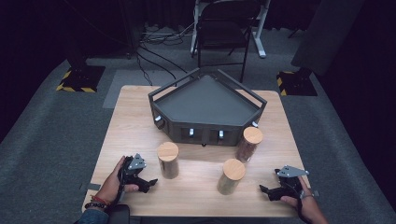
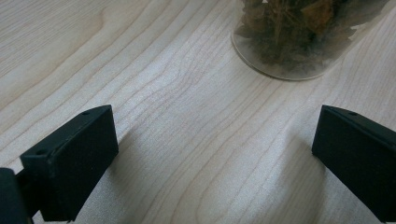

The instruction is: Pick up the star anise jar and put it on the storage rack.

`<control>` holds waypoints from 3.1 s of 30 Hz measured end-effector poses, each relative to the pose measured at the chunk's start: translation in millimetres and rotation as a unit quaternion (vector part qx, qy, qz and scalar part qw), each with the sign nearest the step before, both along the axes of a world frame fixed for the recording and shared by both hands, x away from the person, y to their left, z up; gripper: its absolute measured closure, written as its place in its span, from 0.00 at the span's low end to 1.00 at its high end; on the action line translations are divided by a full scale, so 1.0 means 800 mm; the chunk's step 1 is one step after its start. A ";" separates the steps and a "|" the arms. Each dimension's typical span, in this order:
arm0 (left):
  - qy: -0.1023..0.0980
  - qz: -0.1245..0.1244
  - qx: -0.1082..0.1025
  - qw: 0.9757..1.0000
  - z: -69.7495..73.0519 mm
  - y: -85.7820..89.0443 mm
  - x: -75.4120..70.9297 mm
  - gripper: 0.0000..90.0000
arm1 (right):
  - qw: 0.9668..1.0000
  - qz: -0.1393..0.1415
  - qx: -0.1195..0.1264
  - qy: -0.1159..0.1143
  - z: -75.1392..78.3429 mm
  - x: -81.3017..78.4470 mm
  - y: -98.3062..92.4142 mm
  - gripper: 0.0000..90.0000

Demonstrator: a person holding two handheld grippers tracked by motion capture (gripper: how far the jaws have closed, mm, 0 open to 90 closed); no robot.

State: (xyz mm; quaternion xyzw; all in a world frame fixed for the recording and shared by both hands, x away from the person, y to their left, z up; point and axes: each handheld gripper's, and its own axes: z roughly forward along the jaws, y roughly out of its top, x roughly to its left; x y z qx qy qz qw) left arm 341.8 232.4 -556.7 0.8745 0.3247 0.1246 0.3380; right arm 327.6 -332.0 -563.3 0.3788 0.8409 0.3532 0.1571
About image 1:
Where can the wooden-lid jar with pale leaves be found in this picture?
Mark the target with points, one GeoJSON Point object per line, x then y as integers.
{"type": "Point", "coordinates": [231, 176]}

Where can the grey tape strip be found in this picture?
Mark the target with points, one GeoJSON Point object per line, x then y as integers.
{"type": "Point", "coordinates": [92, 186]}

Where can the black padded armrest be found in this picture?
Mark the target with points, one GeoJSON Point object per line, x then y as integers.
{"type": "Point", "coordinates": [120, 214]}

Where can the wooden-lid jar with brown contents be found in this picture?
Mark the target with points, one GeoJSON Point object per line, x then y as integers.
{"type": "Point", "coordinates": [249, 144]}

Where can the person's right hand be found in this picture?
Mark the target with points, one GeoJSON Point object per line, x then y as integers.
{"type": "Point", "coordinates": [306, 207]}

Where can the grey floor mat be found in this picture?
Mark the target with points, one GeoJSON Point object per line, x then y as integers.
{"type": "Point", "coordinates": [130, 84]}

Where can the white desk frame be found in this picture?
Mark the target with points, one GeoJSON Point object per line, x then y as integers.
{"type": "Point", "coordinates": [261, 37]}

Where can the wooden-lid jar with reddish contents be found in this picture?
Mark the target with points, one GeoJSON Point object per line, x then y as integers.
{"type": "Point", "coordinates": [168, 160]}

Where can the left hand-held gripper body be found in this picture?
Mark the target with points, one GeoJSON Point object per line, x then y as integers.
{"type": "Point", "coordinates": [137, 162]}

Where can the black folding chair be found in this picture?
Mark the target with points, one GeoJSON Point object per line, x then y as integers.
{"type": "Point", "coordinates": [222, 34]}

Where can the dark grey hanging panel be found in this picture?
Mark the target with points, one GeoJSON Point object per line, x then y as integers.
{"type": "Point", "coordinates": [327, 34]}

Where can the black yellow striped stand base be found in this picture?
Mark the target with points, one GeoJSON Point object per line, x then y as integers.
{"type": "Point", "coordinates": [295, 83]}
{"type": "Point", "coordinates": [81, 79]}

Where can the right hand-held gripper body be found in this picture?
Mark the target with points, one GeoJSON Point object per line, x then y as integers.
{"type": "Point", "coordinates": [291, 174]}

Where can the person's left hand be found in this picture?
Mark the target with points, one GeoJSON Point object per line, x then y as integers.
{"type": "Point", "coordinates": [112, 186]}

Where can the dark grey corner shelf rack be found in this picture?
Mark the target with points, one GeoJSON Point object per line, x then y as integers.
{"type": "Point", "coordinates": [205, 105]}

